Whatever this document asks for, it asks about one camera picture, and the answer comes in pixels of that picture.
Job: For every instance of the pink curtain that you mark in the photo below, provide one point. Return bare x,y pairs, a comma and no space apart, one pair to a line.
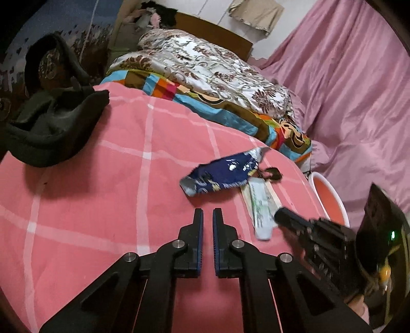
346,96

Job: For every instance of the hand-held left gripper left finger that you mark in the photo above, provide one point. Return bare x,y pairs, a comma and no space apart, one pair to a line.
200,245

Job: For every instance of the pile of clothes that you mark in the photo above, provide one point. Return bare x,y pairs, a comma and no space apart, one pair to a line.
150,14

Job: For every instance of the white and green wrapper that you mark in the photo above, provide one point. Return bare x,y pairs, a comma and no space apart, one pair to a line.
262,208

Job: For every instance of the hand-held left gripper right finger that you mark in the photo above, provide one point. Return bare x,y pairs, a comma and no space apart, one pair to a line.
216,245

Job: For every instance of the colourful striped blanket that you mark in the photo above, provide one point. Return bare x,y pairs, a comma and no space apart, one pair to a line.
243,118

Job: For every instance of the dark green jacket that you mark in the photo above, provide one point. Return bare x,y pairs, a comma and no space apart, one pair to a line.
54,118

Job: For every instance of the blue scenic wall cloth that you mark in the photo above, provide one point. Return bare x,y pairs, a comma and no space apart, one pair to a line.
57,25

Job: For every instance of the brown floral white quilt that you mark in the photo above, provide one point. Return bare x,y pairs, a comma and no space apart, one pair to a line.
208,70

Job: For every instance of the wooden headboard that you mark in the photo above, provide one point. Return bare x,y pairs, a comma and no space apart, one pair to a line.
217,30

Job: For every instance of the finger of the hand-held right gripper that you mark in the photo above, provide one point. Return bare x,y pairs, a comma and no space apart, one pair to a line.
320,237

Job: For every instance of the dark brown small wrapper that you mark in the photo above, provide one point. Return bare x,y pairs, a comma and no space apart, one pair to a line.
271,174

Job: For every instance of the beige cloth on wall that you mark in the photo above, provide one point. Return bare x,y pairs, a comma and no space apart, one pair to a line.
256,12

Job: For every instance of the blue snack wrapper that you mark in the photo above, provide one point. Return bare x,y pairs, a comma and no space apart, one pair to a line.
221,174

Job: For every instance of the red and white plastic basin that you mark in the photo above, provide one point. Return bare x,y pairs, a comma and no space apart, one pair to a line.
330,200

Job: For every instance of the person's right hand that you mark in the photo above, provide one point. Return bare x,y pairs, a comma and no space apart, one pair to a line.
360,307

